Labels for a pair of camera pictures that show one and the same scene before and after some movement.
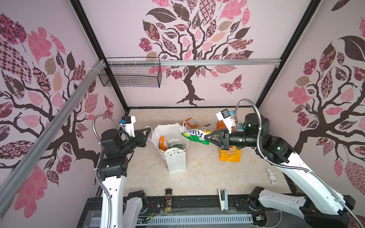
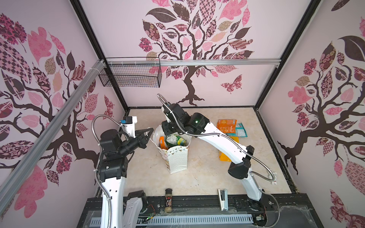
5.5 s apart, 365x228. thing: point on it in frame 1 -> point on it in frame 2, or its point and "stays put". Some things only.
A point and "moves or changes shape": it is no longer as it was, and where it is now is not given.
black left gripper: (142, 138) stays put
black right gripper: (222, 143) -> (165, 128)
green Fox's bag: (197, 135) moves or changes shape
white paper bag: (171, 140) stays put
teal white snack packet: (240, 128) stays put
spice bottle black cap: (168, 200) stays put
